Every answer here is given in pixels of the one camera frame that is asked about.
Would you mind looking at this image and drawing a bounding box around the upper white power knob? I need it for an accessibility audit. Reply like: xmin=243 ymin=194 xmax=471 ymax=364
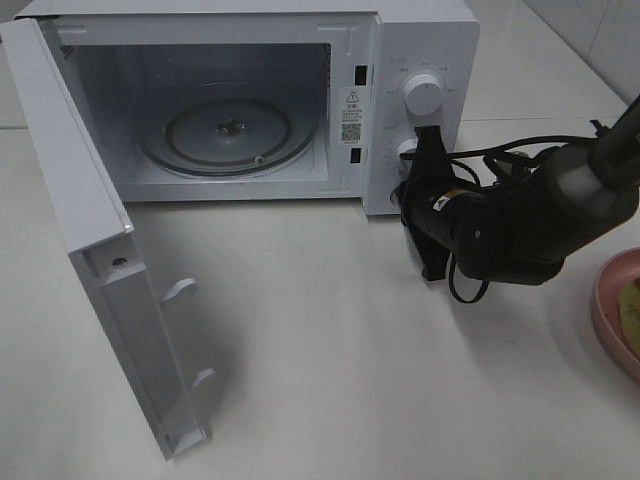
xmin=403 ymin=71 xmax=444 ymax=116

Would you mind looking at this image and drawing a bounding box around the glass microwave turntable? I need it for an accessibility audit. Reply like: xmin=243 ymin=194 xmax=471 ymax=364
xmin=139 ymin=84 xmax=326 ymax=178

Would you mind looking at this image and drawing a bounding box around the pink plate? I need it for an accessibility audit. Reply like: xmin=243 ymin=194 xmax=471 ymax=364
xmin=591 ymin=248 xmax=639 ymax=384

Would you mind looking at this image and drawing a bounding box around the white microwave door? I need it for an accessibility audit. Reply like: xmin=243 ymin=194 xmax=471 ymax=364
xmin=1 ymin=18 xmax=207 ymax=459

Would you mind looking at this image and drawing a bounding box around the white warning label sticker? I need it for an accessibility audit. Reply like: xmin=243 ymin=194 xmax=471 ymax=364
xmin=338 ymin=86 xmax=367 ymax=145

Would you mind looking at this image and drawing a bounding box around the sandwich with white bread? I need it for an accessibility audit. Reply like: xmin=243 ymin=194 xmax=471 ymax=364
xmin=618 ymin=278 xmax=640 ymax=358

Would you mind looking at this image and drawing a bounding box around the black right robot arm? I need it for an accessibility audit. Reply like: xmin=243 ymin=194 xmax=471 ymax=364
xmin=397 ymin=101 xmax=639 ymax=291

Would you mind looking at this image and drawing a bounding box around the white microwave oven body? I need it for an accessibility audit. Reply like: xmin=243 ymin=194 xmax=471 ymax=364
xmin=10 ymin=1 xmax=480 ymax=215

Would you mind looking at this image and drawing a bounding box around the lower white timer knob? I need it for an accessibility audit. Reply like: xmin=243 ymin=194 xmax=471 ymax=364
xmin=396 ymin=138 xmax=417 ymax=176

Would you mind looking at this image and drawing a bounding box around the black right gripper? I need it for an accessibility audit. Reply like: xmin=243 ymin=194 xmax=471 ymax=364
xmin=399 ymin=125 xmax=468 ymax=281

